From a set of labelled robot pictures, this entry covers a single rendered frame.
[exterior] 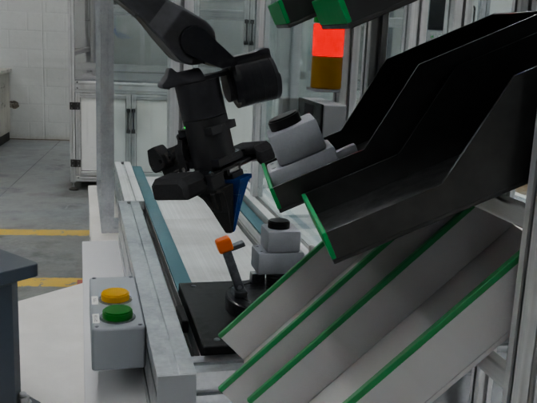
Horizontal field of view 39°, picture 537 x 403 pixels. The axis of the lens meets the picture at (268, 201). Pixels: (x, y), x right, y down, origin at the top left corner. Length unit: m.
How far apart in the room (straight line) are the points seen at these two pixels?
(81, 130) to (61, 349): 5.21
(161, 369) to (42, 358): 0.33
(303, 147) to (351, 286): 0.13
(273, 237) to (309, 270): 0.20
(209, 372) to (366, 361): 0.26
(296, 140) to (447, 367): 0.24
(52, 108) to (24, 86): 0.39
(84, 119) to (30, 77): 2.93
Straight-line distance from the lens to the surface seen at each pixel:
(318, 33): 1.19
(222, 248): 1.00
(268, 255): 1.00
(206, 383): 0.89
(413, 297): 0.68
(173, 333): 0.99
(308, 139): 0.67
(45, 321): 1.32
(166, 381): 0.88
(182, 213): 1.79
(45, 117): 9.22
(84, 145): 6.37
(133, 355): 1.03
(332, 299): 0.69
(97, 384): 1.09
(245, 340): 0.83
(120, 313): 1.02
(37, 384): 1.11
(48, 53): 9.15
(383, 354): 0.67
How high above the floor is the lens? 1.34
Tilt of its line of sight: 13 degrees down
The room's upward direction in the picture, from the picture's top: 2 degrees clockwise
